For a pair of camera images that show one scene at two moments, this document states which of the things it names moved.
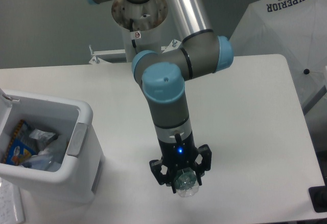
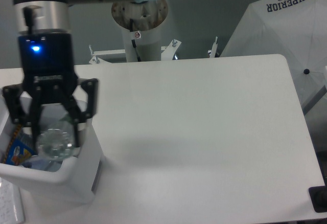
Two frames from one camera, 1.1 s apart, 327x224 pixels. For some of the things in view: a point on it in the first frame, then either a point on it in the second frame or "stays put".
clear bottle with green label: [186, 183] -> [56, 139]
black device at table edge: [318, 195] stays put
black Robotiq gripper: [179, 155] -> [47, 65]
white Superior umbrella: [292, 22] stays put
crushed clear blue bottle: [44, 160] stays put
